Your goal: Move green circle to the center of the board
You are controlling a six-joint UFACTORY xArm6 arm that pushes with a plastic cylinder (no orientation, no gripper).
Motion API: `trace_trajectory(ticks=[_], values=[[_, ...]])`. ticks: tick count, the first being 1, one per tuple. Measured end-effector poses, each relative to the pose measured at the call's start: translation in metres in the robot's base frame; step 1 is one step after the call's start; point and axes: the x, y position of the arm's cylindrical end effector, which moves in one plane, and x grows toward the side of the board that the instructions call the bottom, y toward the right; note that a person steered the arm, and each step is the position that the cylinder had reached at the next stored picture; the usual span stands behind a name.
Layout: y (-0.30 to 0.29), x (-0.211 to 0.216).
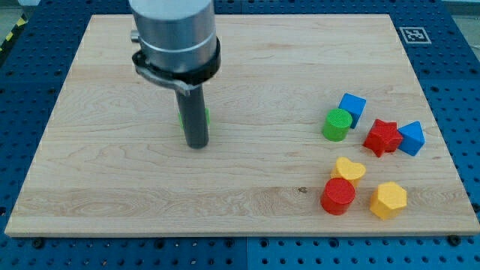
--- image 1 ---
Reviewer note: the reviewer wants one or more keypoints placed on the red cylinder block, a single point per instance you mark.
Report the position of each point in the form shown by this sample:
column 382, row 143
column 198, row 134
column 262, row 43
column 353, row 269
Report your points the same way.
column 337, row 196

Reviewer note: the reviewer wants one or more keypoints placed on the green block behind rod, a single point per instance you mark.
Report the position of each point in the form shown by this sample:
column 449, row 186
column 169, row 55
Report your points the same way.
column 207, row 118

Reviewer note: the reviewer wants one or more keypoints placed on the light wooden board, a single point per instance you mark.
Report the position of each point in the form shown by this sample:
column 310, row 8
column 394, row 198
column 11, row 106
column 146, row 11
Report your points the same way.
column 113, row 161

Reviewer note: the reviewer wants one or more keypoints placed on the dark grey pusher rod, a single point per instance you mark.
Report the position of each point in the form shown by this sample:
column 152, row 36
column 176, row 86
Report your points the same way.
column 192, row 110

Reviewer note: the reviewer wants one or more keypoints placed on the blue triangular prism block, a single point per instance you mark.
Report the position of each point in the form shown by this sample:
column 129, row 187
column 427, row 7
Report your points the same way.
column 413, row 138

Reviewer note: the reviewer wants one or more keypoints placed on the yellow heart block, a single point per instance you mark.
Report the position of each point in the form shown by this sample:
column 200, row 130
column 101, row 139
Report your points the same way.
column 346, row 169

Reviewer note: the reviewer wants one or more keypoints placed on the yellow hexagon block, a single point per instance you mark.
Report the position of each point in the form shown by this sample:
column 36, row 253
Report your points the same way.
column 388, row 200

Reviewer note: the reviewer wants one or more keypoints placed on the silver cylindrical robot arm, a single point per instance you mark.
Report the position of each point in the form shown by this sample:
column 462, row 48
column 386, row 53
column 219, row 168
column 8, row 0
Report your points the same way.
column 176, row 35

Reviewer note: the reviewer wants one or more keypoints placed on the green cylinder block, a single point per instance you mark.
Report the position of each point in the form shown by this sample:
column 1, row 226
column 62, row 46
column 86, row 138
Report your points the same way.
column 337, row 124

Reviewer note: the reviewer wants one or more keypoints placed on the blue cube block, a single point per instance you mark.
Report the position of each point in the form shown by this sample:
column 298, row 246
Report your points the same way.
column 354, row 105

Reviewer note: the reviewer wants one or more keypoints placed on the white fiducial marker tag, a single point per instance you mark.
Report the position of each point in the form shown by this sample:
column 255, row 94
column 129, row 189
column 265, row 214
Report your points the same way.
column 415, row 35

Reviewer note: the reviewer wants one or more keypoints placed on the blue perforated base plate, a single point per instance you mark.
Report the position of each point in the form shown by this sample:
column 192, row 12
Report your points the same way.
column 33, row 73

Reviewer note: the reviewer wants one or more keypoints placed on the red star block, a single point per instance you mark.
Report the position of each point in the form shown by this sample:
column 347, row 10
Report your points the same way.
column 383, row 137

